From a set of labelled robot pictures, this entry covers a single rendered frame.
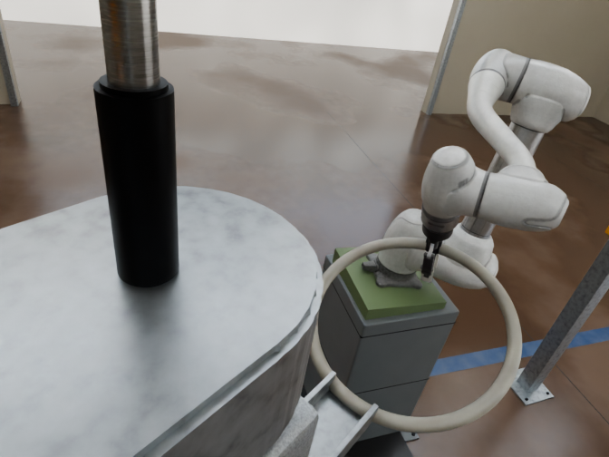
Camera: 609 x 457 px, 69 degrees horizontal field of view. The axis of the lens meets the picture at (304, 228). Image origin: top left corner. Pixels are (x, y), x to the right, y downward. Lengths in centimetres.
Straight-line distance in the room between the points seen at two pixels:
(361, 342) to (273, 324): 136
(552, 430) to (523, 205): 188
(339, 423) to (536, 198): 60
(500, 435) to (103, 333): 238
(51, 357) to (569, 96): 138
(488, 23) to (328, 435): 597
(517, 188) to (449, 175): 14
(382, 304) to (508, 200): 75
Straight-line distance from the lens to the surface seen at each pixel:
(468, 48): 647
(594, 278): 236
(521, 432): 264
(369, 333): 162
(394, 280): 168
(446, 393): 258
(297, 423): 43
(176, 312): 29
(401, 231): 157
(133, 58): 24
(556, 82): 147
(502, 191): 99
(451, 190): 99
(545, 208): 100
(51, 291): 32
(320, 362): 104
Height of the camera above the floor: 190
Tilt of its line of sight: 34 degrees down
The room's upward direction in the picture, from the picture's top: 10 degrees clockwise
